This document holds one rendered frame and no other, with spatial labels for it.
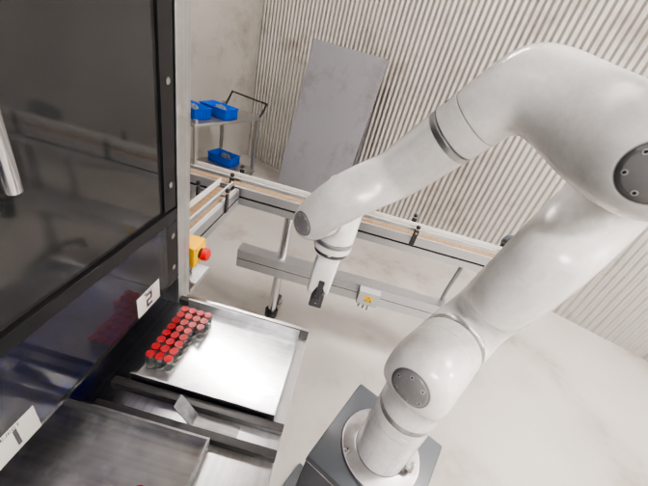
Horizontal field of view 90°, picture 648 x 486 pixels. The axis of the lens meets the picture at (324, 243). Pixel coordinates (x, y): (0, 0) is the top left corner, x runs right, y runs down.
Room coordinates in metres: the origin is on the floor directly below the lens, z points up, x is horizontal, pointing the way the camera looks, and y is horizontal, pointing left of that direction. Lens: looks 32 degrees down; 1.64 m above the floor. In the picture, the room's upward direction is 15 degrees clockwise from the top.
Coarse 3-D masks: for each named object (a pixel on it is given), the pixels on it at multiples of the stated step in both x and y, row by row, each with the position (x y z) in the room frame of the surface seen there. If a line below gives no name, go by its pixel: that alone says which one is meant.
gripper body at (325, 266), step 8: (320, 256) 0.57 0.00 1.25; (328, 256) 0.57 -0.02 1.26; (344, 256) 0.58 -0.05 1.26; (320, 264) 0.56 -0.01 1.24; (328, 264) 0.56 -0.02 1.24; (336, 264) 0.56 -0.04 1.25; (312, 272) 0.56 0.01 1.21; (320, 272) 0.55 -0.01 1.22; (328, 272) 0.56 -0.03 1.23; (312, 280) 0.55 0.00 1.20; (320, 280) 0.55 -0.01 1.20; (328, 280) 0.55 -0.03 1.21; (312, 288) 0.55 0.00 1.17; (328, 288) 0.55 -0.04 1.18
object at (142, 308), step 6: (156, 282) 0.57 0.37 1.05; (150, 288) 0.55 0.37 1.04; (156, 288) 0.57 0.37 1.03; (144, 294) 0.52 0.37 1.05; (156, 294) 0.57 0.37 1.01; (138, 300) 0.50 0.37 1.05; (144, 300) 0.52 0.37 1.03; (150, 300) 0.54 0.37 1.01; (138, 306) 0.50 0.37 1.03; (144, 306) 0.52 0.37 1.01; (138, 312) 0.50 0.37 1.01; (144, 312) 0.52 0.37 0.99
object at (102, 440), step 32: (64, 416) 0.31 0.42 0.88; (96, 416) 0.32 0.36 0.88; (128, 416) 0.32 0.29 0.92; (32, 448) 0.24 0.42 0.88; (64, 448) 0.25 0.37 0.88; (96, 448) 0.27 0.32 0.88; (128, 448) 0.28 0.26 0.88; (160, 448) 0.30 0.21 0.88; (192, 448) 0.31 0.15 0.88; (0, 480) 0.19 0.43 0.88; (32, 480) 0.20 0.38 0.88; (64, 480) 0.21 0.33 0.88; (96, 480) 0.22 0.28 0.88; (128, 480) 0.23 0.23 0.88; (160, 480) 0.25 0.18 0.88; (192, 480) 0.25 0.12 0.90
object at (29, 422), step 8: (32, 408) 0.24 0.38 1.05; (24, 416) 0.23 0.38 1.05; (32, 416) 0.23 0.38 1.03; (16, 424) 0.21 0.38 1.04; (24, 424) 0.22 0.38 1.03; (32, 424) 0.23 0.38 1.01; (40, 424) 0.24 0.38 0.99; (8, 432) 0.20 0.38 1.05; (24, 432) 0.22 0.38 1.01; (32, 432) 0.23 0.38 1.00; (0, 440) 0.19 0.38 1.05; (8, 440) 0.20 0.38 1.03; (24, 440) 0.21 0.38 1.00; (0, 448) 0.18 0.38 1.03; (8, 448) 0.19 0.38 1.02; (16, 448) 0.20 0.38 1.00; (0, 456) 0.18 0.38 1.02; (8, 456) 0.19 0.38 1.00; (0, 464) 0.18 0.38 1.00
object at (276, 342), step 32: (224, 320) 0.65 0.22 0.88; (256, 320) 0.66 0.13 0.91; (192, 352) 0.52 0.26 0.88; (224, 352) 0.55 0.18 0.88; (256, 352) 0.58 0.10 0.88; (288, 352) 0.61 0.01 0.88; (160, 384) 0.41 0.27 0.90; (192, 384) 0.44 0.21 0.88; (224, 384) 0.46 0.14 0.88; (256, 384) 0.49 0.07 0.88; (256, 416) 0.41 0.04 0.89
